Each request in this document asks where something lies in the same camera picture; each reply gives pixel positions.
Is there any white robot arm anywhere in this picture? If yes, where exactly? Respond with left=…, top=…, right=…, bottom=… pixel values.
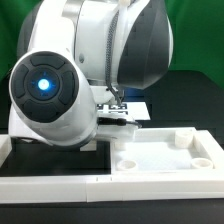
left=8, top=0, right=173, bottom=147

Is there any white marker sheet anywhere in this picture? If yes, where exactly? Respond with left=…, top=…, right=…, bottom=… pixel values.
left=97, top=102, right=150, bottom=120

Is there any white left fence piece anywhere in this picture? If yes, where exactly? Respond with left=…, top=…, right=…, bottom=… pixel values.
left=0, top=134, right=12, bottom=167

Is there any grey braided cable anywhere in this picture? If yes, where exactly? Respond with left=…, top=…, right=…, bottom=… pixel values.
left=97, top=9, right=143, bottom=128

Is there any white front fence rail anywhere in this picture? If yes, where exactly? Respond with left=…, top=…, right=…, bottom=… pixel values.
left=0, top=173, right=224, bottom=204

